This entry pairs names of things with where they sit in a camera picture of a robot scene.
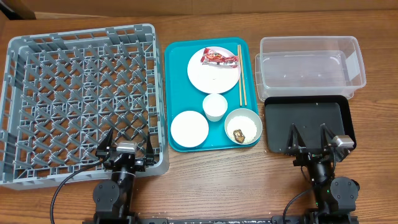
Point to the right wooden chopstick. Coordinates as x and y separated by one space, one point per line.
243 81

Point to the small white plate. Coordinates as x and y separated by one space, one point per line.
189 129

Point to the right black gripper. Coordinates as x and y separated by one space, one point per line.
310 157

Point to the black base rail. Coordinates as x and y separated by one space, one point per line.
272 220

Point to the large white plate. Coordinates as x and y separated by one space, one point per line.
211 78

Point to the white rice pile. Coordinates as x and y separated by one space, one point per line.
246 125

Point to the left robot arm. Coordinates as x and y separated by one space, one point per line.
113 196

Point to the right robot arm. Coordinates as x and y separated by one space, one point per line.
335 197

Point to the grey bowl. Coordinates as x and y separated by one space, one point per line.
250 114

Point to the white paper cup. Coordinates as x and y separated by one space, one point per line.
215 106

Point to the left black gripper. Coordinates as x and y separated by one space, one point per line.
141 166

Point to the grey plastic dish rack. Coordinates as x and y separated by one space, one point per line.
62 92

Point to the red snack wrapper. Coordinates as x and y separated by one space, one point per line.
212 57

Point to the teal serving tray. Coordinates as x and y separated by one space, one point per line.
181 95

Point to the black tray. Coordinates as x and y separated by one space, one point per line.
307 114

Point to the clear plastic bin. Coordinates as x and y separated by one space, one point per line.
309 66

